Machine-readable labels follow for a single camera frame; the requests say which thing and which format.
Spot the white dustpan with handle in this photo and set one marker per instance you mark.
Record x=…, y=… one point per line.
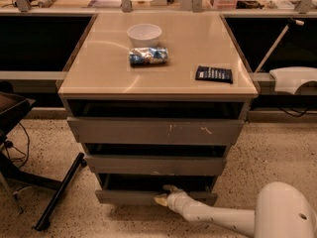
x=286, y=79

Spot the grey middle drawer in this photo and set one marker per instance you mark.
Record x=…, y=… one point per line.
x=155, y=166

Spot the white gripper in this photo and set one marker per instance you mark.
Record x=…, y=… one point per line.
x=174, y=199

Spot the white bowl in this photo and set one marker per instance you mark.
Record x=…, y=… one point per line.
x=144, y=35

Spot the grey drawer cabinet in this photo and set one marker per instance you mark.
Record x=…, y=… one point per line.
x=101, y=83

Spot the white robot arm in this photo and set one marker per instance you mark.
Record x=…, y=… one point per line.
x=282, y=211

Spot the grey top drawer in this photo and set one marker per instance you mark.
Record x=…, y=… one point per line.
x=156, y=131

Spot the blue white snack bag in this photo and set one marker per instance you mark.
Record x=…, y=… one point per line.
x=145, y=56

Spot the grey bottom drawer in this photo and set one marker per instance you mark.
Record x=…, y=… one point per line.
x=142, y=189

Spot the grey drawer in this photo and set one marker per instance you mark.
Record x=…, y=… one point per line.
x=142, y=189
x=155, y=166
x=156, y=131

